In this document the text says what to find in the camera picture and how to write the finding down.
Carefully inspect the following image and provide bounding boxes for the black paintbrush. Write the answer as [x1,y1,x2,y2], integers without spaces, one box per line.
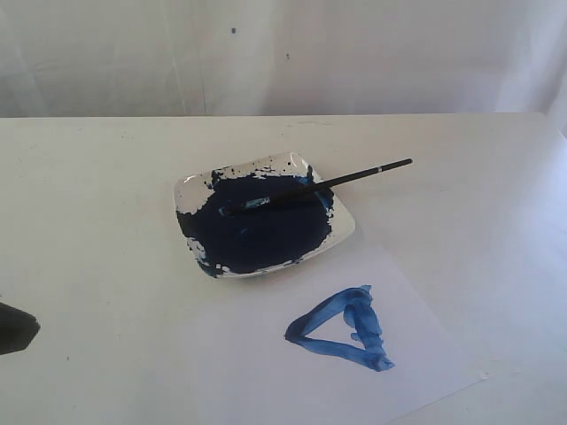
[219,158,413,216]

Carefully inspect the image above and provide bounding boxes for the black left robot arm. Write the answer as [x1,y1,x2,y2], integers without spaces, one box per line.
[0,303,41,355]

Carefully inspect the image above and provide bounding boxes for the white dish with blue paint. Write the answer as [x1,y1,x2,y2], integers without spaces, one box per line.
[174,152,355,278]

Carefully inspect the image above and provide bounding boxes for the white paper sheet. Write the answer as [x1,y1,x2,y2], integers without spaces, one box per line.
[176,244,478,424]

